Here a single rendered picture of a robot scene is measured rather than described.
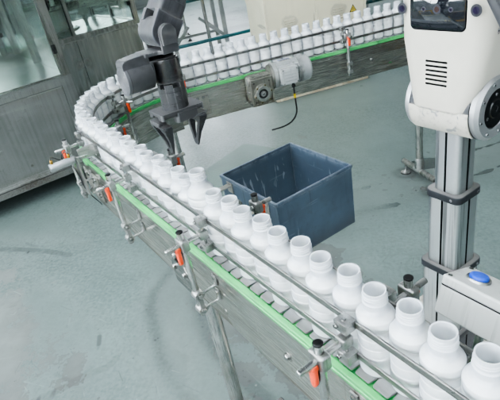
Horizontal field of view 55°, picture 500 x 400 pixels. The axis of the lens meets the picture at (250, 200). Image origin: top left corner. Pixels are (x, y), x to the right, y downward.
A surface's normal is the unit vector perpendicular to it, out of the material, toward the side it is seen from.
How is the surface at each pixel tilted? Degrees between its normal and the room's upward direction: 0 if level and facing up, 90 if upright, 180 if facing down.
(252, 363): 0
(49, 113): 90
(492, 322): 70
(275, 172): 90
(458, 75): 90
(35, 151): 89
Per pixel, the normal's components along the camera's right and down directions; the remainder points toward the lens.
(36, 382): -0.17, -0.86
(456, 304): -0.81, 0.09
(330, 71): 0.30, 0.43
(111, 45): 0.58, 0.32
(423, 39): -0.80, 0.41
